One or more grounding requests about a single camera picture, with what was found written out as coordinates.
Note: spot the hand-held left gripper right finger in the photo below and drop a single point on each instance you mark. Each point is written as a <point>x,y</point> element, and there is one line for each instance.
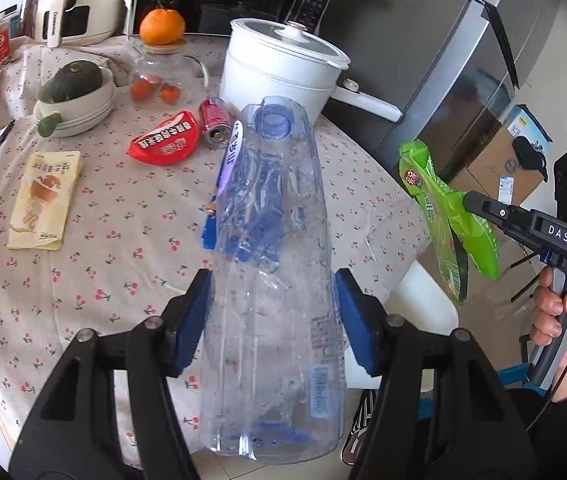
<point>358,320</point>

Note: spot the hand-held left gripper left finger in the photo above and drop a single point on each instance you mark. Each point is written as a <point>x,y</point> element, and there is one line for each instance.
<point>191,320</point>

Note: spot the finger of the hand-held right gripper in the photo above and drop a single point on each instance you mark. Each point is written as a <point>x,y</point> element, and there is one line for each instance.
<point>523,240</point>
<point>493,207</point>

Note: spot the green snack bag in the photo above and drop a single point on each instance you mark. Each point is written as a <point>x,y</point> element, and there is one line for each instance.
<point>443,200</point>

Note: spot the clear plastic bottle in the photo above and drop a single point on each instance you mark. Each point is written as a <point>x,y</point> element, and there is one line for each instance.
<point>273,260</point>

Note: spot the person's right hand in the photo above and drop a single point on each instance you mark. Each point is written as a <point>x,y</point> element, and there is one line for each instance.
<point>548,310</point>

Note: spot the cardboard box with blue print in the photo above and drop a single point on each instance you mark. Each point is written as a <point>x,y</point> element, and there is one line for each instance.
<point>488,165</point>

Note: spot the cherry print tablecloth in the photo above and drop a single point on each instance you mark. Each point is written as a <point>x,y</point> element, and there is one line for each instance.
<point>113,270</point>

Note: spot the grey refrigerator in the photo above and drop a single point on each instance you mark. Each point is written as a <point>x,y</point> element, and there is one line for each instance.
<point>438,60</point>

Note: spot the red snack packet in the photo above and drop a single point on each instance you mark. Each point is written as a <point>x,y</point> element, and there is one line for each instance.
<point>163,142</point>

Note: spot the beige ice cream wrapper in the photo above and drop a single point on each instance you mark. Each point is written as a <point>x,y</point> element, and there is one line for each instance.
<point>43,200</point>

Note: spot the small red drink can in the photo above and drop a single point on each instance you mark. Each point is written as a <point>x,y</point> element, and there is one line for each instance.
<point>213,120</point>

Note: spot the small orange kumquat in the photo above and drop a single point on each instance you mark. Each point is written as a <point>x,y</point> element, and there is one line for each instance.
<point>141,90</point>
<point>170,94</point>

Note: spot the white ceramic bowl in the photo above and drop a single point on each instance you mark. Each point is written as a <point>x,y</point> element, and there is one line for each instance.
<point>88,115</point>

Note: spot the small green avocado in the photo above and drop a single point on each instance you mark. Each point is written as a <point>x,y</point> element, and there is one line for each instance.
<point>49,125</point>

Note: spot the white electric cooking pot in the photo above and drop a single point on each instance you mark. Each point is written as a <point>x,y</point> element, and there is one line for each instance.
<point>273,85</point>

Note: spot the glass jar with wooden lid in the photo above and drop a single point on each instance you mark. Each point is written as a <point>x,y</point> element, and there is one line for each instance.
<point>168,62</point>

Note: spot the dark green squash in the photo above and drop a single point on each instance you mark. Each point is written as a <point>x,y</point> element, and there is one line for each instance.
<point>70,82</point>

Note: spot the glass pot lid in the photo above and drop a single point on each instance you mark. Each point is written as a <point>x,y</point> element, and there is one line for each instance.
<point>283,42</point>

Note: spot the large orange tangerine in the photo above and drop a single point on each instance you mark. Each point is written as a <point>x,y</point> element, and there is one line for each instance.
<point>162,25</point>

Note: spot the white air fryer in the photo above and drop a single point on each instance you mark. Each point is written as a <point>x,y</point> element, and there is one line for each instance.
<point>78,5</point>

